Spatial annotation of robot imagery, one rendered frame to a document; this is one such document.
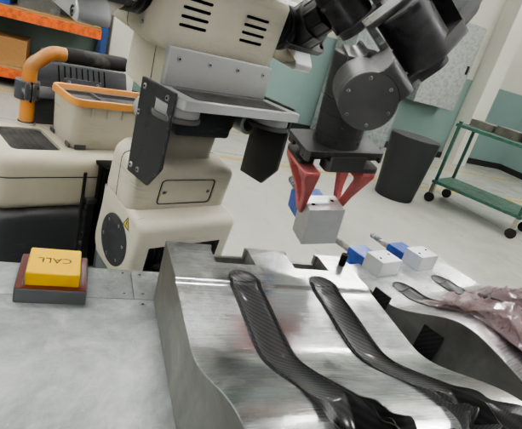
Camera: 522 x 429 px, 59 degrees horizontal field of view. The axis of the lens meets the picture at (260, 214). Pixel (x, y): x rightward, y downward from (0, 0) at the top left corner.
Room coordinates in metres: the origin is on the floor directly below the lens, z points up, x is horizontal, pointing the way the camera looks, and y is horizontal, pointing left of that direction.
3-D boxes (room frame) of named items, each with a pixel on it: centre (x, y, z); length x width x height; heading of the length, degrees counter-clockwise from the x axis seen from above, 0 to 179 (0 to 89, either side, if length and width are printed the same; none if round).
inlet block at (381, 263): (0.73, -0.18, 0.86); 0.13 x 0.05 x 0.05; 41
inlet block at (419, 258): (0.80, -0.26, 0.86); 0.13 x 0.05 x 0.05; 41
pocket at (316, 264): (0.58, -0.08, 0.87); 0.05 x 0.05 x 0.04; 24
